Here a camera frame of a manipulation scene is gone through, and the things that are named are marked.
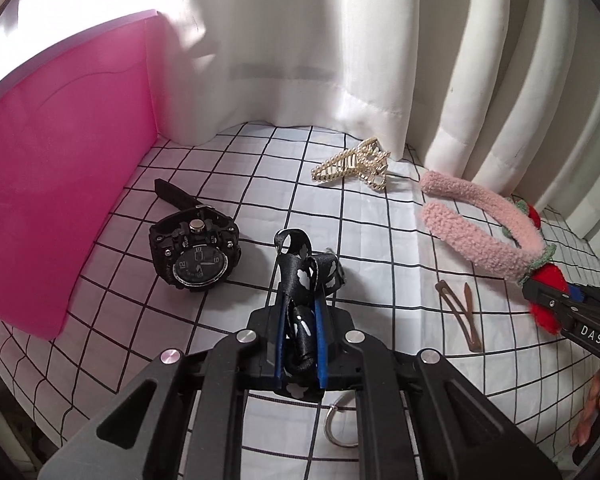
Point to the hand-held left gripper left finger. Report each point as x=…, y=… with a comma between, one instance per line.
x=280, y=355

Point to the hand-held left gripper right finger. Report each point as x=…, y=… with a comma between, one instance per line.
x=321, y=350

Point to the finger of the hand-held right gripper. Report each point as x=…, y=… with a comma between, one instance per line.
x=545, y=297

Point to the pink fluffy headband red hearts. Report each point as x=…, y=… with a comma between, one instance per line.
x=480, y=250

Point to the black wrist watch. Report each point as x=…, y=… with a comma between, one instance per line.
x=200, y=262

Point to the pearl hair claw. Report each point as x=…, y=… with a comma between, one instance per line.
x=367, y=160

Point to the pink plastic basin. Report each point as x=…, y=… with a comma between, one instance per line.
x=55, y=160

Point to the brown snap hair clip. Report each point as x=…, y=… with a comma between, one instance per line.
x=467, y=300
x=472, y=332

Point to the white curtain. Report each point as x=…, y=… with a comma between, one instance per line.
x=305, y=35

